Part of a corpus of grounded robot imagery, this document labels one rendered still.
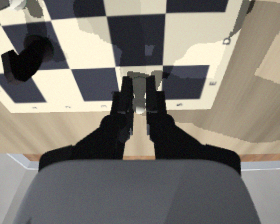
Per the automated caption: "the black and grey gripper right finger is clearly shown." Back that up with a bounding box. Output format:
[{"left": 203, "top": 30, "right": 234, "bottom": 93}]
[{"left": 146, "top": 75, "right": 241, "bottom": 176}]

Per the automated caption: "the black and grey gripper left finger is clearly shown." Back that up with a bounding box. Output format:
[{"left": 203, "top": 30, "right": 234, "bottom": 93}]
[{"left": 38, "top": 76, "right": 134, "bottom": 172}]

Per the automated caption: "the black and cream chessboard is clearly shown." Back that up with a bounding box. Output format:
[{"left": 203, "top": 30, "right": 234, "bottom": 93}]
[{"left": 0, "top": 0, "right": 251, "bottom": 113}]

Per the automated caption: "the white chess pawn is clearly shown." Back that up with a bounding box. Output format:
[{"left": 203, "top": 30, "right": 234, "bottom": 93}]
[{"left": 132, "top": 77, "right": 146, "bottom": 114}]

